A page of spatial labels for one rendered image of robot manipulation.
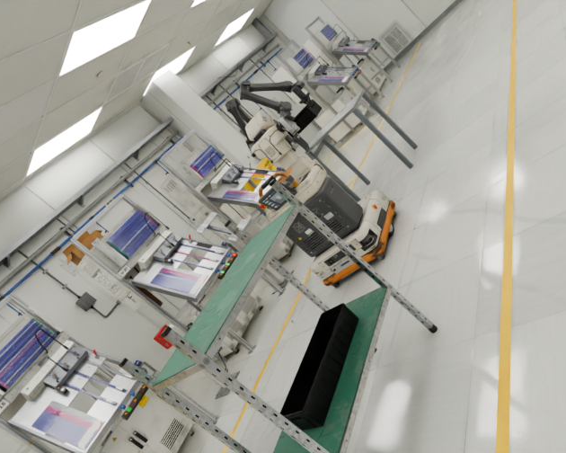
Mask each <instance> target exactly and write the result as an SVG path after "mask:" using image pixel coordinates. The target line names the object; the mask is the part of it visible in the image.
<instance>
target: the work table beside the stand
mask: <svg viewBox="0 0 566 453"><path fill-rule="evenodd" d="M361 97H363V98H364V99H365V100H366V101H367V102H368V103H369V104H370V105H371V106H372V107H373V108H374V109H375V110H376V111H377V112H378V113H379V114H380V115H381V116H382V117H383V118H384V119H385V121H386V122H387V123H388V124H389V125H390V126H391V127H392V128H393V129H394V130H395V131H396V132H397V133H398V134H399V135H400V136H401V137H402V138H403V139H404V140H405V141H406V142H407V143H408V144H409V145H410V146H411V147H412V148H413V149H414V150H415V149H416V148H417V147H418V146H417V145H416V144H415V143H414V142H413V141H412V140H411V139H410V138H409V136H408V135H407V134H406V133H405V132H404V131H403V130H402V129H401V128H400V127H399V126H398V125H397V124H396V123H395V122H394V121H393V120H392V119H391V118H390V117H389V116H388V115H387V114H386V113H385V112H384V111H383V110H382V109H381V108H380V107H379V106H378V105H377V104H376V103H375V102H374V101H373V100H372V99H371V98H370V97H369V96H368V95H367V94H366V93H365V92H364V91H363V90H362V91H361V92H360V93H359V94H358V95H357V96H356V97H354V98H353V99H352V100H351V101H350V102H349V103H348V104H347V105H346V106H345V107H344V108H343V109H342V110H341V111H340V112H339V113H338V114H337V115H336V116H335V117H334V118H333V119H332V120H330V121H329V122H328V123H327V124H326V125H325V126H324V127H323V128H322V129H321V130H320V131H319V132H318V133H317V134H316V135H315V137H314V139H313V141H312V142H311V144H310V145H309V147H310V149H309V150H308V152H306V151H305V153H306V154H307V155H308V156H309V157H310V158H311V159H312V160H314V159H316V160H317V161H318V162H319V163H320V165H321V166H322V167H323V168H324V169H325V170H326V173H327V174H328V175H329V176H330V177H331V178H332V179H333V180H334V181H335V182H336V183H337V184H339V185H340V187H341V188H342V189H343V190H344V191H345V192H347V193H348V194H349V196H350V197H351V198H352V199H353V200H355V201H356V202H359V201H360V200H361V198H360V197H359V196H358V195H357V194H356V193H354V192H353V191H352V190H351V189H350V188H349V187H348V186H347V185H346V184H345V183H344V182H343V181H342V180H341V179H340V178H339V177H338V176H337V175H335V174H334V173H333V172H332V171H331V170H330V169H329V168H328V167H327V166H326V165H325V164H324V163H323V162H322V161H321V160H320V159H319V158H318V157H316V156H315V155H314V154H313V153H312V152H311V150H312V149H313V148H315V147H316V146H317V145H318V144H319V143H320V142H321V141H322V142H323V143H324V144H325V145H326V146H327V147H328V148H329V149H330V150H331V151H332V152H333V153H334V154H335V155H336V156H337V157H338V158H339V159H340V160H341V161H342V162H343V163H344V164H345V165H346V166H347V167H348V168H349V169H350V170H352V171H353V172H354V173H355V174H356V175H357V176H358V177H359V178H360V179H361V180H362V181H363V182H364V183H365V184H366V185H369V184H370V183H371V181H370V180H369V179H368V178H367V177H366V176H365V175H364V174H363V173H361V172H360V171H359V170H358V169H357V168H356V167H355V166H354V165H353V164H352V163H351V162H350V161H349V160H348V159H347V158H346V157H345V156H344V155H343V154H342V153H341V152H340V151H339V150H338V149H337V148H336V147H334V146H333V145H332V144H331V143H330V142H329V141H328V140H327V139H326V138H325V137H326V136H327V135H329V134H330V133H331V132H332V131H333V130H334V129H335V128H336V127H337V126H338V125H339V124H340V123H341V122H342V121H344V120H345V119H346V118H347V117H348V116H349V115H350V114H351V113H352V112H353V113H354V114H355V115H356V116H357V117H358V118H359V119H360V120H361V121H362V122H363V123H364V124H365V125H366V126H367V127H368V128H369V129H370V130H371V131H372V132H373V133H374V134H375V135H376V136H377V137H378V138H379V139H380V140H381V141H382V142H383V143H384V144H385V145H386V146H387V147H388V148H389V149H390V150H391V151H392V152H393V153H394V154H395V155H396V156H397V157H398V158H399V159H400V160H401V161H402V162H403V163H404V164H405V165H406V166H407V167H408V168H409V169H411V168H412V167H413V164H412V163H411V162H410V161H409V160H408V159H407V158H406V157H405V156H404V155H403V154H402V153H401V152H400V151H399V150H398V149H397V148H396V147H395V146H394V145H393V144H392V143H391V142H390V141H389V140H388V139H387V138H386V137H385V136H384V135H383V134H382V133H381V132H380V131H379V130H378V129H377V128H376V127H375V126H374V125H373V124H372V123H371V122H370V121H369V120H368V118H367V117H366V116H365V115H364V114H363V113H362V112H361V111H360V110H359V109H358V108H357V106H358V103H359V101H360V99H361Z"/></svg>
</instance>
